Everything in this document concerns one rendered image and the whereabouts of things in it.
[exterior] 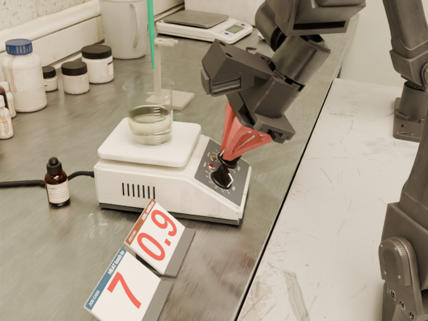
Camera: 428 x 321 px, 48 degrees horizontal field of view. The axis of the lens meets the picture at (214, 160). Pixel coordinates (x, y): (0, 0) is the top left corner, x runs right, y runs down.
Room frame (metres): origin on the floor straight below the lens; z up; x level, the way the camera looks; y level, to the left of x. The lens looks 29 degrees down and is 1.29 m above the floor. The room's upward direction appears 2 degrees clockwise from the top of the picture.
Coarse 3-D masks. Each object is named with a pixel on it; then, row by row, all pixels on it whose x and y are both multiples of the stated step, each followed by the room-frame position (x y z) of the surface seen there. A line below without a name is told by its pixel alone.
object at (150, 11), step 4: (148, 0) 0.59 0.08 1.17; (152, 0) 0.59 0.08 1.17; (148, 4) 0.59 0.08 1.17; (152, 4) 0.59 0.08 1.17; (148, 8) 0.59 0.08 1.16; (152, 8) 0.59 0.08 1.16; (148, 12) 0.59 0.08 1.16; (152, 12) 0.59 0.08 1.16; (148, 16) 0.59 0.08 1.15; (152, 16) 0.59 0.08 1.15; (148, 20) 0.59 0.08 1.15; (152, 20) 0.59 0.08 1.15; (148, 24) 0.59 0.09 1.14; (152, 24) 0.59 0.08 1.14; (148, 28) 0.59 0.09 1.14; (152, 28) 0.59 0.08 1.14; (148, 32) 0.59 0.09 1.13; (152, 32) 0.59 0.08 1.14; (152, 36) 0.59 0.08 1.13; (152, 40) 0.59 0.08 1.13; (152, 44) 0.59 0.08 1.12; (152, 48) 0.59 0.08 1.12; (152, 52) 0.59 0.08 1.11; (152, 56) 0.59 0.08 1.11; (152, 60) 0.59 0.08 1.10; (152, 64) 0.59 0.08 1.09; (152, 68) 0.59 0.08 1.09
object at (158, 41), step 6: (156, 42) 0.94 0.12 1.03; (162, 42) 0.94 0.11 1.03; (168, 42) 0.94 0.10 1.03; (174, 42) 0.95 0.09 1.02; (156, 48) 0.95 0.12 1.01; (156, 54) 0.95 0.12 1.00; (156, 60) 0.95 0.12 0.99; (156, 66) 0.95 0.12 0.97; (156, 72) 0.95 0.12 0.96; (174, 90) 0.99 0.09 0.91; (174, 96) 0.95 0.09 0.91; (180, 96) 0.95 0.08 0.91; (186, 96) 0.95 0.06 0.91; (192, 96) 0.96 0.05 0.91; (174, 102) 0.92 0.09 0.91; (180, 102) 0.92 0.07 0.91; (186, 102) 0.93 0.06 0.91
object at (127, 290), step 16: (128, 256) 0.41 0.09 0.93; (128, 272) 0.39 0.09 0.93; (144, 272) 0.40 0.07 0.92; (112, 288) 0.36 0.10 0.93; (128, 288) 0.37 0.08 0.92; (144, 288) 0.39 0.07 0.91; (96, 304) 0.34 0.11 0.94; (112, 304) 0.35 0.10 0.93; (128, 304) 0.36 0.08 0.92; (112, 320) 0.33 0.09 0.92; (128, 320) 0.34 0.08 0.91
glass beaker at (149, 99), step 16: (128, 80) 0.60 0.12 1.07; (144, 80) 0.62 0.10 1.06; (160, 80) 0.62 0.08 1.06; (128, 96) 0.57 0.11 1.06; (144, 96) 0.56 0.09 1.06; (160, 96) 0.57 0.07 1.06; (128, 112) 0.58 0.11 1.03; (144, 112) 0.56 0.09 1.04; (160, 112) 0.57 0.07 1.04; (128, 128) 0.58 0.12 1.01; (144, 128) 0.56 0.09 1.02; (160, 128) 0.57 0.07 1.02; (144, 144) 0.56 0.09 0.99; (160, 144) 0.57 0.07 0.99
